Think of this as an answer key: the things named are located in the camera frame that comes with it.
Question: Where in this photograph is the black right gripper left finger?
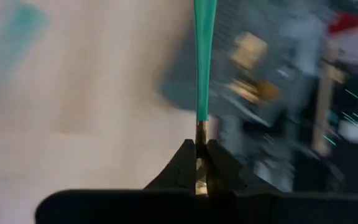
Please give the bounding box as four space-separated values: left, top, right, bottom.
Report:
144 138 198 195

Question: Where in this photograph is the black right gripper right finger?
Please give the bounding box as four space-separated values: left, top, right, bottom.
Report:
206 138 281 196

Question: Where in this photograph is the red storage bin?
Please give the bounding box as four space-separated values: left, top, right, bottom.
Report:
327 8 358 34

